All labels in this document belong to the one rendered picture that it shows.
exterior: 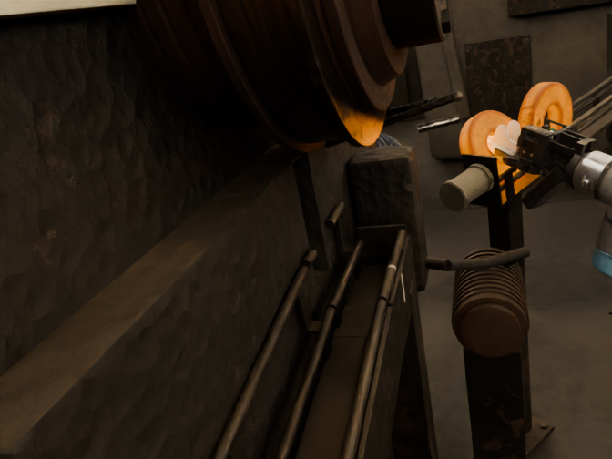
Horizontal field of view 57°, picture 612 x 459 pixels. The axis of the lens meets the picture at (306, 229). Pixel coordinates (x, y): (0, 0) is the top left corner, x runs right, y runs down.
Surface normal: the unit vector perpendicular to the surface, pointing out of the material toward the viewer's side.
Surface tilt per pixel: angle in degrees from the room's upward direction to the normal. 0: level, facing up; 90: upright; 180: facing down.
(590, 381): 0
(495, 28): 90
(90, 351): 0
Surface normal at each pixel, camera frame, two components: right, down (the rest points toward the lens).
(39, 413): 0.19, -0.87
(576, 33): -0.49, 0.40
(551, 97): 0.59, 0.19
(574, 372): -0.18, -0.91
